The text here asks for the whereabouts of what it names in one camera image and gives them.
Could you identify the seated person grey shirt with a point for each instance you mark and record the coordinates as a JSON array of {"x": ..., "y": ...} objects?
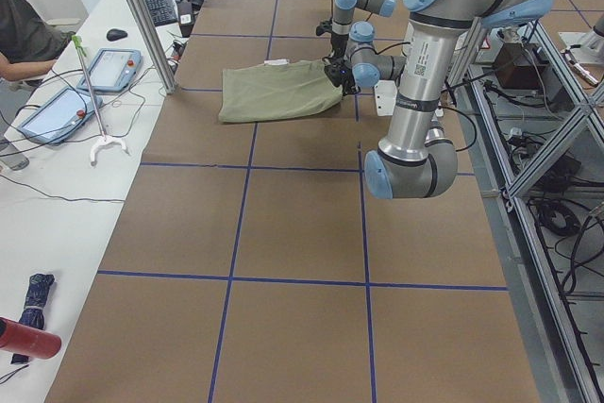
[{"x": 30, "y": 47}]

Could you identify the lower teach pendant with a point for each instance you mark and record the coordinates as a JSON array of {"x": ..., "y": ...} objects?
[{"x": 58, "y": 118}]

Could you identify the upper teach pendant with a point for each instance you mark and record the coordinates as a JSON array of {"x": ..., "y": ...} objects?
[{"x": 112, "y": 70}]

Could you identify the dark folded umbrella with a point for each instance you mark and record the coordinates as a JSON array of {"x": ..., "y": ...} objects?
[{"x": 35, "y": 301}]

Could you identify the black computer mouse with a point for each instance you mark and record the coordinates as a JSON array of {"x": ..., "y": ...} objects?
[{"x": 116, "y": 34}]

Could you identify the aluminium frame post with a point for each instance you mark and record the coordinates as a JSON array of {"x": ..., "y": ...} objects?
[{"x": 150, "y": 36}]

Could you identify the teach pendant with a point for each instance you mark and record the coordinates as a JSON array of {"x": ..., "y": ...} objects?
[
  {"x": 112, "y": 70},
  {"x": 58, "y": 118}
]

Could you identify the red bottle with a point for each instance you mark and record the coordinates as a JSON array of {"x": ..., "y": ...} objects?
[{"x": 28, "y": 341}]

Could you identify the black keyboard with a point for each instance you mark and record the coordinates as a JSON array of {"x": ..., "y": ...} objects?
[{"x": 162, "y": 11}]

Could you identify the white grabber stick tool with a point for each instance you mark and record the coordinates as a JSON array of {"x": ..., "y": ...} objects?
[{"x": 105, "y": 140}]

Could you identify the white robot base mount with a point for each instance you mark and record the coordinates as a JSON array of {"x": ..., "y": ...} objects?
[{"x": 386, "y": 94}]

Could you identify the brown box under frame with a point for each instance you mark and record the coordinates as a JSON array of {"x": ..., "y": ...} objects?
[{"x": 518, "y": 66}]

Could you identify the sage green long-sleeve shirt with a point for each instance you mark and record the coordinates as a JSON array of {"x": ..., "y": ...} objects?
[{"x": 276, "y": 92}]

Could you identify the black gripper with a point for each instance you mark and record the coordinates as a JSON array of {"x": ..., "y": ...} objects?
[
  {"x": 337, "y": 41},
  {"x": 341, "y": 76}
]

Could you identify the white shirt hang tag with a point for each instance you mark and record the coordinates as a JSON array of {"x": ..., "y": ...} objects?
[{"x": 276, "y": 62}]

